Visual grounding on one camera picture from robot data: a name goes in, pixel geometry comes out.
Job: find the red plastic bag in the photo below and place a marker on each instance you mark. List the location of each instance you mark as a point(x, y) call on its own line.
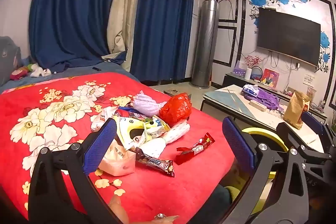
point(176, 108)

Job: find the colourful painting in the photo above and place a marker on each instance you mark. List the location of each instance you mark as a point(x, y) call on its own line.
point(269, 78)

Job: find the person's left hand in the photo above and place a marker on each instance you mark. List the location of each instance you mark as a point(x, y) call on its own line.
point(118, 209)

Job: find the white vase with pink flowers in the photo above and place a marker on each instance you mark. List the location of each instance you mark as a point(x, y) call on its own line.
point(248, 74)

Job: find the white plastic bag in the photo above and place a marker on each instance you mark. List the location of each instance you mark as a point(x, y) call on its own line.
point(118, 161)

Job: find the yellow snack packet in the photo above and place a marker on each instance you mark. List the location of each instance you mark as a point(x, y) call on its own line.
point(126, 132)

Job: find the purple bag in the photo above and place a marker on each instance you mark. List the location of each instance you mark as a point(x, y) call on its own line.
point(267, 100)

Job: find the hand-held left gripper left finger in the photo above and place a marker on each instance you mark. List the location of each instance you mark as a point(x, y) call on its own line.
point(101, 145)

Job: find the beige curtain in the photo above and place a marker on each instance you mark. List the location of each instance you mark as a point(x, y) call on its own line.
point(123, 16)

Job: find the white plush toy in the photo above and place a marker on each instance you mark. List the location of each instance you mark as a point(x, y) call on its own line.
point(39, 72)

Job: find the black bin with yellow rim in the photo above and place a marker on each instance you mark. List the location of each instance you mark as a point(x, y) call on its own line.
point(270, 138)

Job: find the red snack wrapper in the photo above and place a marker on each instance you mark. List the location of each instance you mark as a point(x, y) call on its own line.
point(195, 149)

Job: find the purple box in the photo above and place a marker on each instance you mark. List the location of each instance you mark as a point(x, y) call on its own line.
point(238, 69)

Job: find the red plush toy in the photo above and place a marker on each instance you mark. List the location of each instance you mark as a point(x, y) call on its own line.
point(18, 74)

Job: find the black wall television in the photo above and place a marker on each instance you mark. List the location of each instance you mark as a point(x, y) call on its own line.
point(288, 35)

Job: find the blue stool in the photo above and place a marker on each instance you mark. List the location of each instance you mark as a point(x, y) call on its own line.
point(172, 91)

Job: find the round framed ornament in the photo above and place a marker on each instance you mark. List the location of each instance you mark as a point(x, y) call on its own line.
point(256, 74)

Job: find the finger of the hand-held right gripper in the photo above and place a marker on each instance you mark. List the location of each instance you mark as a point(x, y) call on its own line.
point(291, 138)
point(313, 125)

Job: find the blue plastic wrapper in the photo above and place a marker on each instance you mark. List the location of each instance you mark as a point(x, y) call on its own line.
point(131, 111)

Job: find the marble pattern coffee table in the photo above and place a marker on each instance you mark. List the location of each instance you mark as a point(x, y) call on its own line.
point(228, 100)

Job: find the white plastic wrapper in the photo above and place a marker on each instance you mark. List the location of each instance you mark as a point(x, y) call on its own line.
point(103, 116)

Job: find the brown paper bag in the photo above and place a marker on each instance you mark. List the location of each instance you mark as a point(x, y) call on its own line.
point(295, 108)

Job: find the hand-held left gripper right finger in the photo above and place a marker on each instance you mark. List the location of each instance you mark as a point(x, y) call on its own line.
point(237, 145)

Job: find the white tissue pack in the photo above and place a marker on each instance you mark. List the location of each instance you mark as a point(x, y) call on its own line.
point(249, 89)

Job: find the wide blue curtain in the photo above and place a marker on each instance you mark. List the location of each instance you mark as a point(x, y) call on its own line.
point(71, 8)

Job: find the beige power strip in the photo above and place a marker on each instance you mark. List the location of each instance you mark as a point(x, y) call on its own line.
point(257, 104)

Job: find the white wall notice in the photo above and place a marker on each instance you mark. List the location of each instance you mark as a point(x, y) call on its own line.
point(309, 80)

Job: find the white foam net bundle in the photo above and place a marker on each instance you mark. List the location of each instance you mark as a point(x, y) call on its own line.
point(176, 132)

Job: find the narrow blue curtain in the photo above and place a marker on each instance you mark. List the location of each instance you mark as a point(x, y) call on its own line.
point(162, 24)

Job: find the grey pillow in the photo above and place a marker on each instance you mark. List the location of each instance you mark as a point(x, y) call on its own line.
point(8, 56)

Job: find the silver tower air conditioner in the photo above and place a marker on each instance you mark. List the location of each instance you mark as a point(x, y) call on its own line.
point(204, 43)

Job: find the red floral blanket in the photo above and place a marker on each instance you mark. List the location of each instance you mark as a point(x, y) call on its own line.
point(170, 192)

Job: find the lavender foam net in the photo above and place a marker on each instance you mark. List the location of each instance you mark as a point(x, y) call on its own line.
point(147, 104)

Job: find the dark chocolate bar wrapper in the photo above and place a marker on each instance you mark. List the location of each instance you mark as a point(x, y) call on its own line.
point(157, 162)

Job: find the black remote control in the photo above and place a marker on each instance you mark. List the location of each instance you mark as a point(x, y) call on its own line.
point(97, 69)

